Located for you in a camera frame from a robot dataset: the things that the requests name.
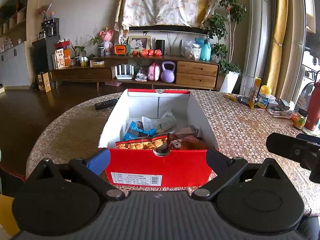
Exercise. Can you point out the yellow curtain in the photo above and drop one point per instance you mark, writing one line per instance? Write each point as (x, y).
(278, 35)

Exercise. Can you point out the washing machine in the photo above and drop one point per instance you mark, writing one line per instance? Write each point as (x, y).
(308, 80)

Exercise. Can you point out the orange white food boxes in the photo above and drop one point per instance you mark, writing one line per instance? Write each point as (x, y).
(61, 57)

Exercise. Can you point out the yellow flat box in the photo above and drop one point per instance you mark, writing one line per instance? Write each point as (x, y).
(97, 63)

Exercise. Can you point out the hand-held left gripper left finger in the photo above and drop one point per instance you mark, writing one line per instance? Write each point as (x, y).
(98, 159)

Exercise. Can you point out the yellow candy wrapper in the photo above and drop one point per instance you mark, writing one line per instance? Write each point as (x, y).
(230, 97)

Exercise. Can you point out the white router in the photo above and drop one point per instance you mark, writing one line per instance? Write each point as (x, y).
(124, 73)

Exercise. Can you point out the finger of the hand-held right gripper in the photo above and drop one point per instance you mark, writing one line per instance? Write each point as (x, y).
(285, 146)

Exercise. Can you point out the red shoe box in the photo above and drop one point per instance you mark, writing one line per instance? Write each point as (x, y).
(160, 165)

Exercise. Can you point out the red chip bag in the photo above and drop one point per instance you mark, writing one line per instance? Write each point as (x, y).
(140, 143)

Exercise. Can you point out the standing air conditioner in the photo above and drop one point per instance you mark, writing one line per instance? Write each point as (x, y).
(258, 35)

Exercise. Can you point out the black-lid jar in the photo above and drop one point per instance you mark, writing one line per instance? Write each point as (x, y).
(300, 120)

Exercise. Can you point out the black flat box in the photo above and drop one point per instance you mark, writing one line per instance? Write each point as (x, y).
(282, 103)

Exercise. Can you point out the green coaster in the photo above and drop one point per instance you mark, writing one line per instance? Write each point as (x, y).
(308, 130)

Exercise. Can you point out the brown paper bag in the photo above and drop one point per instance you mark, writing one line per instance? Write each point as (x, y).
(44, 82)

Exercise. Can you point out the black television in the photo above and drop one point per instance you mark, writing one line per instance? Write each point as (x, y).
(170, 28)

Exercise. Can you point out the clear drinking glass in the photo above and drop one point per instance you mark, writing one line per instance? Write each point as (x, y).
(246, 95)

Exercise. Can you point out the pink case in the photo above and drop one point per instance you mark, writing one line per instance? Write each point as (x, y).
(154, 72)

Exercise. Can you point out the red wrapped apple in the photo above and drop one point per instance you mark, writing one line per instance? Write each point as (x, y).
(143, 53)
(157, 52)
(151, 52)

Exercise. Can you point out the red thermos bottle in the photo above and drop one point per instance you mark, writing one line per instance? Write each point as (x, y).
(313, 107)

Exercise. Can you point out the black coffee machine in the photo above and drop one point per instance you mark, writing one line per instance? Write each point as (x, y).
(50, 28)

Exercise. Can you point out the black remote control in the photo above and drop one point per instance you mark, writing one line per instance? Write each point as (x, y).
(106, 104)

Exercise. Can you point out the yellow-lid white bottle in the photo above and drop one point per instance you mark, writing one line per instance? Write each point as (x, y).
(264, 97)

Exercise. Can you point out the black low fridge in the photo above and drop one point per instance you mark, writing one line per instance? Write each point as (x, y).
(42, 57)

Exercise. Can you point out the teal jug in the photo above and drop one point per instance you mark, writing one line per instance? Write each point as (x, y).
(204, 50)

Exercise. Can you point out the blue snack packet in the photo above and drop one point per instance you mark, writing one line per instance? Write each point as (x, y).
(132, 133)

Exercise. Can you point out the photo frame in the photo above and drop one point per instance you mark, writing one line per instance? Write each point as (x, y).
(138, 43)

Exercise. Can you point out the rolled white papers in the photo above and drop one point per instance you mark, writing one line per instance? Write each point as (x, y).
(281, 113)

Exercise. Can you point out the dried flower bouquet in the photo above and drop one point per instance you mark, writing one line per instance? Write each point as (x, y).
(48, 11)

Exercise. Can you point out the clear plastic bag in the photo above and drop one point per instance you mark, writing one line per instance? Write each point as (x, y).
(193, 51)

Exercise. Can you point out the wall shelf unit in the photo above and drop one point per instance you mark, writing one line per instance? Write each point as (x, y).
(13, 42)

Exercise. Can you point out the wooden TV cabinet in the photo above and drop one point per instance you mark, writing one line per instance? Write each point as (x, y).
(196, 73)

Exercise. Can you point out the white snack packet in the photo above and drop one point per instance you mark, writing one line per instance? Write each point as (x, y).
(160, 122)

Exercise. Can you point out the purple kettlebell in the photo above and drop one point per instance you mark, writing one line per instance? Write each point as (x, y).
(168, 73)

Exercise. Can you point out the potted green tree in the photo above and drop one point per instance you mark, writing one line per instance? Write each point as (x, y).
(228, 12)

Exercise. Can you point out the orange radio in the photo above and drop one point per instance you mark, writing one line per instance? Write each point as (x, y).
(122, 49)

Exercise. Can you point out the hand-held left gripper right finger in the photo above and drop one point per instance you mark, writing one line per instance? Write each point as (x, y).
(217, 160)

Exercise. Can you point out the white flat box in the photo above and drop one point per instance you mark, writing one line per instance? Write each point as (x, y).
(270, 103)

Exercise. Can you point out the black round tray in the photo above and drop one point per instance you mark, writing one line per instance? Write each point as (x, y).
(243, 102)

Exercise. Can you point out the small vase plant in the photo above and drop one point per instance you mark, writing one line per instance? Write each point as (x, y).
(98, 45)

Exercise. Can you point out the pink plush toy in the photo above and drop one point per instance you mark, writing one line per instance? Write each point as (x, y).
(107, 40)

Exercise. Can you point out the plain red apple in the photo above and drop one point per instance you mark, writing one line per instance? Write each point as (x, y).
(135, 53)

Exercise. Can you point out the cloth-covered television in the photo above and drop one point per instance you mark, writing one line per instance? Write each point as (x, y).
(162, 2)

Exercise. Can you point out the stack of small books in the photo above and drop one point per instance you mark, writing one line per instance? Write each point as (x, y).
(141, 75)

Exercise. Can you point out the black speaker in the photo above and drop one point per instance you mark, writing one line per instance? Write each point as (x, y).
(160, 47)

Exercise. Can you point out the brown red snack packet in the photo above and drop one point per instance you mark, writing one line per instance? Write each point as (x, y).
(186, 143)

